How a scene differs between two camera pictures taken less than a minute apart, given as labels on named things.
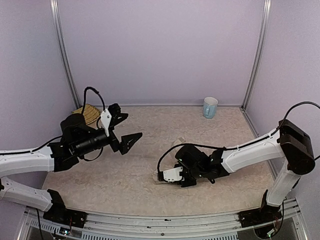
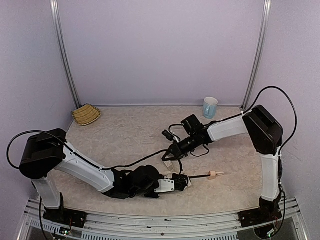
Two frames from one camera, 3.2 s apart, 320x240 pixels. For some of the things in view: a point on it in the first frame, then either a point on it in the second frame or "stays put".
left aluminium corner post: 54,5 stays put
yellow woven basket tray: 91,113 stays put
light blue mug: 209,107 stays put
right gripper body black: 184,181 -> 175,151
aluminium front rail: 34,225 stays put
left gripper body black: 114,138 -> 180,182
